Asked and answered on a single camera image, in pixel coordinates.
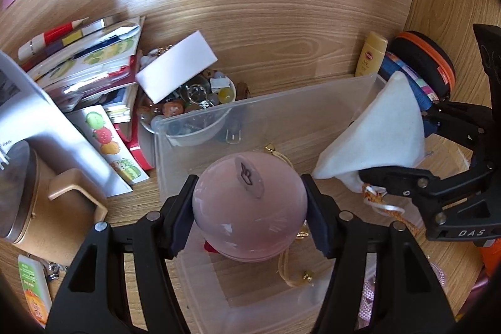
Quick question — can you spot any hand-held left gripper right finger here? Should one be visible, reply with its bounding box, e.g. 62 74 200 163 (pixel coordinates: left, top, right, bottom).
301 173 457 334

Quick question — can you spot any white rectangular box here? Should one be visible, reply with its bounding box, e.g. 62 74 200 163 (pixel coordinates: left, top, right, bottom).
135 29 219 105

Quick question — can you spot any stack of small cards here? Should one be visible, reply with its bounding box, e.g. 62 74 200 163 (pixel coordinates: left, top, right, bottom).
102 85 138 123

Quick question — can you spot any clear plastic storage bin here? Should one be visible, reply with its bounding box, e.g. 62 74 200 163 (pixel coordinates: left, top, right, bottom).
153 73 429 334

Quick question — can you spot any pale cord with gold bells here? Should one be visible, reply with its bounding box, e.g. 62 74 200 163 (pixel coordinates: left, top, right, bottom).
265 143 316 287

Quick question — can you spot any blue patterned pencil pouch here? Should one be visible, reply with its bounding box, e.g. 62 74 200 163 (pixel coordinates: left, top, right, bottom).
378 52 441 137

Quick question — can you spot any white cloth pouch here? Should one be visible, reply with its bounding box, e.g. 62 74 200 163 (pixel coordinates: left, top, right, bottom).
312 70 426 217

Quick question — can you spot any pile of polished stones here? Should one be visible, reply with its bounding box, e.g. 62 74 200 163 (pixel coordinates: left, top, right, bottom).
139 70 235 127

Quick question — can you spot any green orange tube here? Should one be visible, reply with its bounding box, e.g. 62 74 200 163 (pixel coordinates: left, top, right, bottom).
18 254 53 329

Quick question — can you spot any black binder clip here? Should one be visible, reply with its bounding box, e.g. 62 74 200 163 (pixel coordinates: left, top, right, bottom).
45 265 65 282

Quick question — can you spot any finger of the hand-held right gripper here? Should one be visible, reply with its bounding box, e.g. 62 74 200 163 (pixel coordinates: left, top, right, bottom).
357 161 494 230
421 100 493 152

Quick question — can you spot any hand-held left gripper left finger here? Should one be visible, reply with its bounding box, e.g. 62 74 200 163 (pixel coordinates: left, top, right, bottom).
46 174 204 334

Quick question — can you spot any pink round case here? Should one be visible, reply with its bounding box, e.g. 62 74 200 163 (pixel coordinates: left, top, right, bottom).
192 152 308 263

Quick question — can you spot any pink braided rope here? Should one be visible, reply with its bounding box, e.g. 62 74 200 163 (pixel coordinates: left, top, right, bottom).
358 252 447 331

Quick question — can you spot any yellow sunscreen bottle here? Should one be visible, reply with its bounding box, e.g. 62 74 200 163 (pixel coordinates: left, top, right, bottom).
354 31 388 78

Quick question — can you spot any white bowl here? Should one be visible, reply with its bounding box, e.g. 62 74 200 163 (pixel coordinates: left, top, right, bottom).
137 48 237 147

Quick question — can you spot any fruit character sticker sheet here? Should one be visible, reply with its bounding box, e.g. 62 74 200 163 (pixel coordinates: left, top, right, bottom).
65 104 150 198

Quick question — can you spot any black orange zip case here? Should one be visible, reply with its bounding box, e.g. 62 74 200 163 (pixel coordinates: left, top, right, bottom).
389 31 457 100

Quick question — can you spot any stack of fruit-print booklets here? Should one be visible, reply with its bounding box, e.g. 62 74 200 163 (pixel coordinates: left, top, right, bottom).
23 16 146 111

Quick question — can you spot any brown mug with handle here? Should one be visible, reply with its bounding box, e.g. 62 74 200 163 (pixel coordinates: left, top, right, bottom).
0 140 108 256

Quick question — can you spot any red white marker pen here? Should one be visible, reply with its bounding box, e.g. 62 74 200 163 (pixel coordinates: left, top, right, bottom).
18 17 90 61

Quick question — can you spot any red book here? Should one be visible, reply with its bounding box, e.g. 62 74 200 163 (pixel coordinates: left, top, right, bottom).
113 56 156 171

